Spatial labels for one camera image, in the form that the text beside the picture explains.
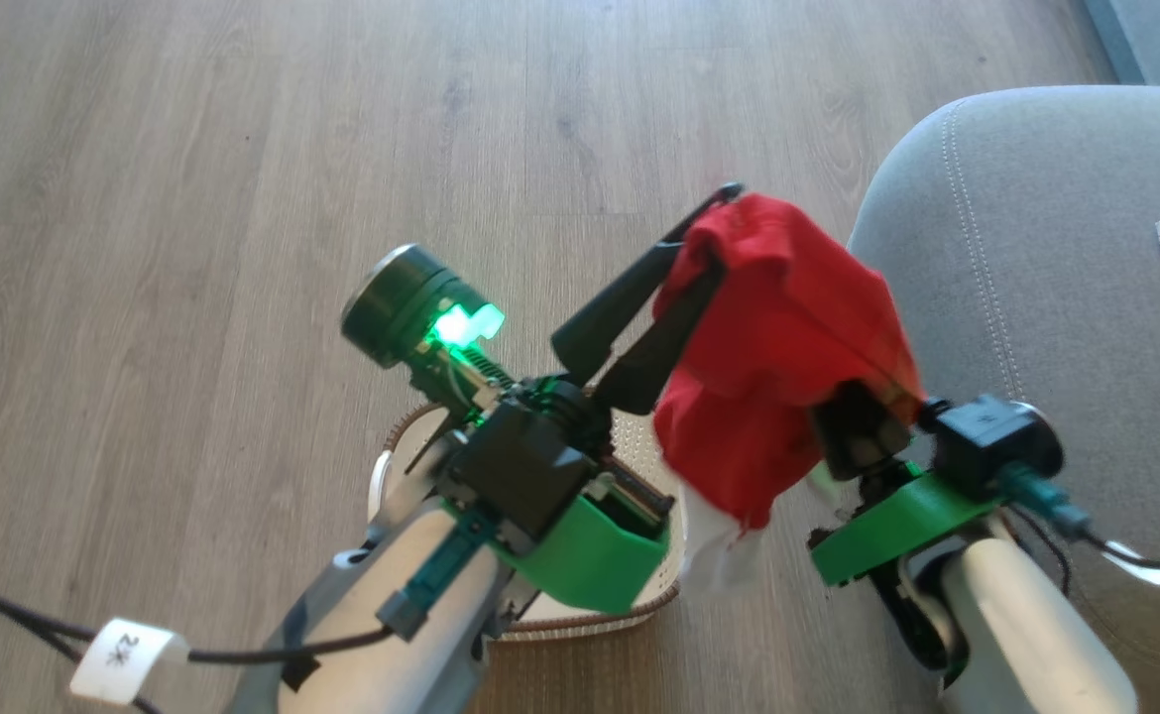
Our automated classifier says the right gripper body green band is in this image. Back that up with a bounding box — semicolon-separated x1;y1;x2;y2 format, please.
806;382;1002;588

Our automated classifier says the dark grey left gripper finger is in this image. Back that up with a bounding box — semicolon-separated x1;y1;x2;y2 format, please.
550;181;747;388
595;256;730;417

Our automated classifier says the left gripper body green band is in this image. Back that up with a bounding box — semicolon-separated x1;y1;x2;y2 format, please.
340;243;680;614

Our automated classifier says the red garment with white part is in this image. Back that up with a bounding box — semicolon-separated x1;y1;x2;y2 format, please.
651;191;928;596

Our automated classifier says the white mesh basket, woven rim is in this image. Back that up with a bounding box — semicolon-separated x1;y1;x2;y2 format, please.
367;392;690;636

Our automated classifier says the grey sofa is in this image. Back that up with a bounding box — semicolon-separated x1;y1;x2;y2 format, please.
848;84;1160;714

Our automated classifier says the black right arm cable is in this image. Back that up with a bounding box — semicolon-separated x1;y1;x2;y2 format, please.
998;464;1160;714

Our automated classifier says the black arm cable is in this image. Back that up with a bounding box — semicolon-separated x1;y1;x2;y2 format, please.
0;526;487;714
998;464;1160;714

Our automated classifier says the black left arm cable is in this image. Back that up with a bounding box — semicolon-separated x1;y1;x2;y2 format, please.
0;526;487;714

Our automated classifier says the white cable label tag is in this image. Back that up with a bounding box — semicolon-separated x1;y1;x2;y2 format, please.
69;618;190;706

